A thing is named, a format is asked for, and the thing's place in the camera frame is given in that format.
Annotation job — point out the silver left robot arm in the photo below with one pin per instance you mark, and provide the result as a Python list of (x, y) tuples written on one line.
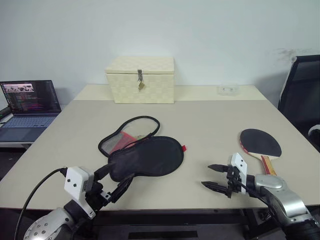
[(45, 225)]

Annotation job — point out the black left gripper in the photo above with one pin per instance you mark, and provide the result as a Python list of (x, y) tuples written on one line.
[(96, 197)]

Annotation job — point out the red flat card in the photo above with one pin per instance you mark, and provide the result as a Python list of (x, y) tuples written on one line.
[(122, 141)]

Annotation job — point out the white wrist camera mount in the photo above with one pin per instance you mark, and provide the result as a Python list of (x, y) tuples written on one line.
[(73, 182), (238, 162)]

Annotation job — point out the black table frame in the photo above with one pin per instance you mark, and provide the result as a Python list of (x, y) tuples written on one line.
[(175, 220)]

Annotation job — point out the open blue-grey laptop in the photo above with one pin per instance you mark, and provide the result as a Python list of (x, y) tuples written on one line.
[(25, 120)]

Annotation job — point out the cream woven lidded box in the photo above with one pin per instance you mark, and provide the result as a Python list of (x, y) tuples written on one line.
[(150, 85)]

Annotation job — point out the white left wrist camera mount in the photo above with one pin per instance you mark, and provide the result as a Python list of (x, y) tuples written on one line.
[(73, 182)]

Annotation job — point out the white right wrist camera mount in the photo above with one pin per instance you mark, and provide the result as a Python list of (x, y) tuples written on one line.
[(238, 162)]

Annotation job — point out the small brass padlock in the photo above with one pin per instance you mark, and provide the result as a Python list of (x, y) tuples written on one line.
[(141, 87)]

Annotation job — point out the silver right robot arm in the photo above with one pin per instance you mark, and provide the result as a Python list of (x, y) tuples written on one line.
[(287, 195)]

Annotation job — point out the black mesh office chair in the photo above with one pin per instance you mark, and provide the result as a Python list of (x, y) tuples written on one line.
[(300, 100)]

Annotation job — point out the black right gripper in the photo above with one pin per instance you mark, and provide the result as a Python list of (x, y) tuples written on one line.
[(232, 183)]

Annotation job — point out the small clear plastic box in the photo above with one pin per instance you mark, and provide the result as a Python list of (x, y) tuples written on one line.
[(228, 90)]

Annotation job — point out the black rubber table tennis paddle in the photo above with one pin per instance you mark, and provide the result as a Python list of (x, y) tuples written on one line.
[(260, 143)]

